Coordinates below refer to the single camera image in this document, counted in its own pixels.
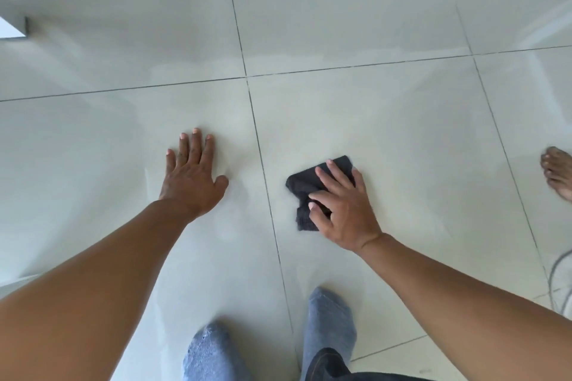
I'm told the grey cable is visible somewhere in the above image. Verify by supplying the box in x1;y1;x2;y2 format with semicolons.
547;249;572;320

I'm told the person's left hand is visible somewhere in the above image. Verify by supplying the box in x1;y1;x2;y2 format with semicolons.
158;128;230;221

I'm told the person's right hand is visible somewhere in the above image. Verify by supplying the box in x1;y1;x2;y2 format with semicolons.
307;160;383;254

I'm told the dark blue jeans leg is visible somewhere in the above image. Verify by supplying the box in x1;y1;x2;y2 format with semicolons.
307;348;432;381

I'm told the white furniture corner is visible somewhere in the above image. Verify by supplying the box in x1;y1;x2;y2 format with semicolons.
0;15;30;40

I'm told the dark grey cleaning cloth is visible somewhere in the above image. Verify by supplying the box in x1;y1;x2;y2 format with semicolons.
286;155;358;232

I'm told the person's left forearm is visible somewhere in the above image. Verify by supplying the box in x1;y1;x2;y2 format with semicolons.
0;199;196;381

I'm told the person's right forearm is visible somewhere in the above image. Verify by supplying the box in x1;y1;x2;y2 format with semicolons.
357;232;572;381

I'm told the grey sock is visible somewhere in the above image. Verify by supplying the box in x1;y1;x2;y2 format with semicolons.
182;322;252;381
301;286;358;381

